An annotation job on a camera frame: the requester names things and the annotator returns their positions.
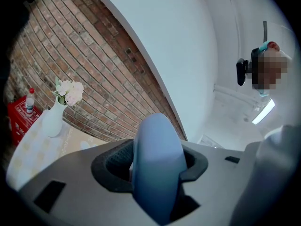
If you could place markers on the person's white shirt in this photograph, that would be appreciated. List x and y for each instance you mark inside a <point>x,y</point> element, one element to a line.
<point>270,173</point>

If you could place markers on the white vase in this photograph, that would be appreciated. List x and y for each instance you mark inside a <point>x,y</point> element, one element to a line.
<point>53,121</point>

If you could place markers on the long fluorescent light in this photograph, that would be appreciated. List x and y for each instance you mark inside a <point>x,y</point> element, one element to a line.
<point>263,112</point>

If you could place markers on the big blue plate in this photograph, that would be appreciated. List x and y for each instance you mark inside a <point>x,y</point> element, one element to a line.
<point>157,154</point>

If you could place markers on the white artificial flowers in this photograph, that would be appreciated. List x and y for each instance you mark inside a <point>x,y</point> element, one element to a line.
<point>70,93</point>

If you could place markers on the person's head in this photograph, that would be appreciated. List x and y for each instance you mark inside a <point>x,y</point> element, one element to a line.
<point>268,69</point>

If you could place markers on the clear plastic water bottle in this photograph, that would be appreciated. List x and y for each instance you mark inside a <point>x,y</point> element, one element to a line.
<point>30,102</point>

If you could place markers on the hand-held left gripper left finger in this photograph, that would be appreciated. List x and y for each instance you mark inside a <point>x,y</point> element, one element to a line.
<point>82,196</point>

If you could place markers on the black head camera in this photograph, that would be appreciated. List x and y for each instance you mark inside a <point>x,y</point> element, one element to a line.
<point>241,72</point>

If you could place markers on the teal headband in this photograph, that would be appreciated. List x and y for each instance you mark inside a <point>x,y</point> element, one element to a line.
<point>263,45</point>

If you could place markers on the red fire equipment box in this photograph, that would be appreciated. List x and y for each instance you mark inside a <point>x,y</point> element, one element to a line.
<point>16,116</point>

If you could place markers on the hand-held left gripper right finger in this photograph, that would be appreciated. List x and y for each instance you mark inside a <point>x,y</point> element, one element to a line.
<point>211,185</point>

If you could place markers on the white pipe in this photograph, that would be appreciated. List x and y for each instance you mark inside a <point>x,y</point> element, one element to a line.
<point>235,93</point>

